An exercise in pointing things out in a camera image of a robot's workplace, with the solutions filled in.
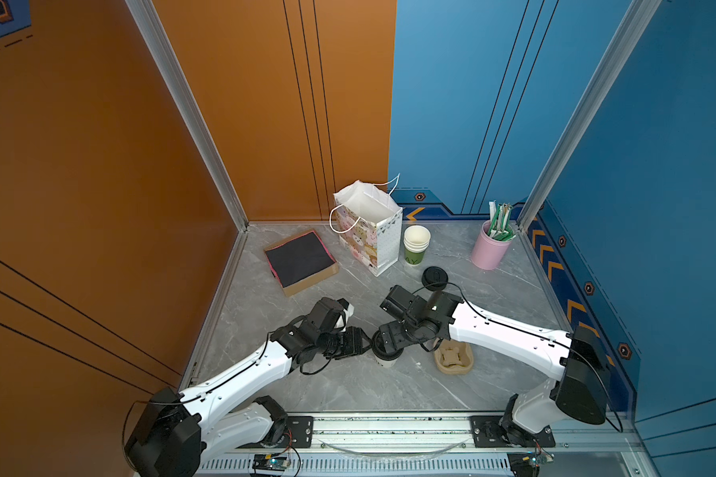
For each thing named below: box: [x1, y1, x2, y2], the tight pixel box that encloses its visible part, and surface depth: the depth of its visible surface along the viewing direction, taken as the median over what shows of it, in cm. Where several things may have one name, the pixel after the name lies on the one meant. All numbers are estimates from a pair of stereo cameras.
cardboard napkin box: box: [263, 229, 340, 298], surface depth 107 cm
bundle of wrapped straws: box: [487, 200, 517, 242], surface depth 97 cm
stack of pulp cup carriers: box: [433, 338, 475, 375], surface depth 82 cm
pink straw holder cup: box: [471, 219, 513, 271], surface depth 105 cm
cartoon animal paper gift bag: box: [329, 173, 403, 278], surface depth 97 cm
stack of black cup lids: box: [421, 266, 449, 293], surface depth 102 cm
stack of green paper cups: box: [402, 224, 432, 267], surface depth 102 cm
